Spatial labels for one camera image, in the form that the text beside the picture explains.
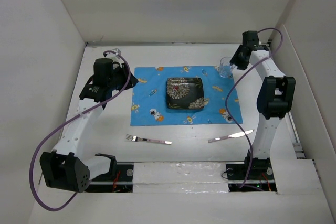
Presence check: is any pink handled knife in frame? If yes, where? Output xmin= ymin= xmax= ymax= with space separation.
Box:
xmin=208 ymin=130 xmax=254 ymax=143

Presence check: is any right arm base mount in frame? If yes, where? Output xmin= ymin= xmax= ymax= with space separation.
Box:
xmin=221 ymin=162 xmax=277 ymax=193

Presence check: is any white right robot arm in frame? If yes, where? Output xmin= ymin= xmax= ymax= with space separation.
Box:
xmin=230 ymin=30 xmax=296 ymax=179

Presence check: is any blue space print cloth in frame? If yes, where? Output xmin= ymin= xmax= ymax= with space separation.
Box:
xmin=131 ymin=66 xmax=243 ymax=126

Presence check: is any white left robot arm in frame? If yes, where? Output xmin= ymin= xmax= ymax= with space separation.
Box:
xmin=39 ymin=58 xmax=137 ymax=193

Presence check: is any black floral square plate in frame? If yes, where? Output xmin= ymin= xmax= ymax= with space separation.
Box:
xmin=166 ymin=77 xmax=205 ymax=110

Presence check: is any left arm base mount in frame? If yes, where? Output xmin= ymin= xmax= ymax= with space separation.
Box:
xmin=85 ymin=162 xmax=134 ymax=193

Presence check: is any pink handled fork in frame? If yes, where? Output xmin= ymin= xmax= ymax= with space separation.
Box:
xmin=125 ymin=134 xmax=172 ymax=145

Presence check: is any clear drinking glass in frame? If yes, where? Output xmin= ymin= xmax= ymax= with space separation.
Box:
xmin=218 ymin=57 xmax=235 ymax=79

